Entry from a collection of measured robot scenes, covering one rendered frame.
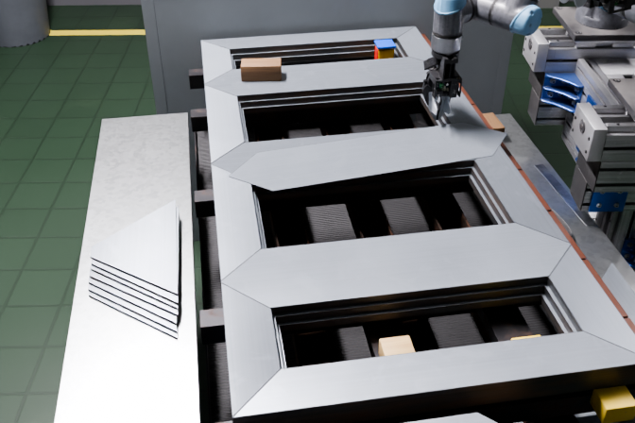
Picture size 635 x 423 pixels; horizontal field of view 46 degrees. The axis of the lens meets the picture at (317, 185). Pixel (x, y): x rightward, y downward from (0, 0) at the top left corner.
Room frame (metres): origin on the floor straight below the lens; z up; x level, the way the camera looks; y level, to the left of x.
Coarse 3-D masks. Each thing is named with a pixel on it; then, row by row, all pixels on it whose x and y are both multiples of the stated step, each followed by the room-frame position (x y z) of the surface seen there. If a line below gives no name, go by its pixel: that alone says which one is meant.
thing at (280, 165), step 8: (264, 152) 1.61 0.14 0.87; (272, 152) 1.61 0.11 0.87; (280, 152) 1.61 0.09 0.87; (288, 152) 1.61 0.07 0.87; (264, 160) 1.57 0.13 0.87; (272, 160) 1.57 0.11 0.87; (280, 160) 1.57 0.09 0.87; (288, 160) 1.57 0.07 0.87; (272, 168) 1.53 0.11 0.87; (280, 168) 1.53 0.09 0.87; (288, 168) 1.53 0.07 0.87; (296, 168) 1.53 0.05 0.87; (272, 176) 1.50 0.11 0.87; (280, 176) 1.50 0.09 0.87; (288, 176) 1.50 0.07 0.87; (296, 176) 1.50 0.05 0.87; (272, 184) 1.46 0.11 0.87; (280, 184) 1.46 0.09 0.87; (288, 184) 1.46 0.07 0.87; (296, 184) 1.46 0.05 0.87; (304, 184) 1.46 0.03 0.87
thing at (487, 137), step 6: (468, 126) 1.74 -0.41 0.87; (474, 126) 1.74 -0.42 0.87; (474, 132) 1.70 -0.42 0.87; (480, 132) 1.70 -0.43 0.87; (486, 132) 1.70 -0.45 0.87; (492, 132) 1.70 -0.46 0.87; (480, 138) 1.67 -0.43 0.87; (486, 138) 1.67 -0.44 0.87; (492, 138) 1.67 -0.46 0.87; (498, 138) 1.67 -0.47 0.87; (486, 144) 1.64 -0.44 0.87; (492, 144) 1.64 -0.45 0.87; (498, 144) 1.64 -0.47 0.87; (492, 150) 1.61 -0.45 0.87
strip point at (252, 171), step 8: (248, 160) 1.57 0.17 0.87; (256, 160) 1.57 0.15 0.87; (240, 168) 1.53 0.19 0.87; (248, 168) 1.53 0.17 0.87; (256, 168) 1.53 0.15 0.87; (264, 168) 1.53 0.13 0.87; (232, 176) 1.50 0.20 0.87; (240, 176) 1.50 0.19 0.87; (248, 176) 1.50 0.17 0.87; (256, 176) 1.50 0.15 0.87; (264, 176) 1.50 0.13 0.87; (256, 184) 1.46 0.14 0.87; (264, 184) 1.46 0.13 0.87
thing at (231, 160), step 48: (288, 48) 2.28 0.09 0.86; (336, 48) 2.30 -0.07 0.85; (240, 96) 1.92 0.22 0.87; (288, 96) 1.94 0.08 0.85; (336, 96) 1.96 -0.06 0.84; (384, 96) 1.98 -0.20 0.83; (240, 144) 1.65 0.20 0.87; (288, 144) 1.65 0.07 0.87; (288, 192) 1.48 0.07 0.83; (336, 192) 1.50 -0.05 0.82; (480, 192) 1.48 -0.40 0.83; (480, 288) 1.11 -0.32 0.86; (528, 288) 1.12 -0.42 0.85; (528, 384) 0.87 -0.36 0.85; (576, 384) 0.88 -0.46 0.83; (624, 384) 0.90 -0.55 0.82
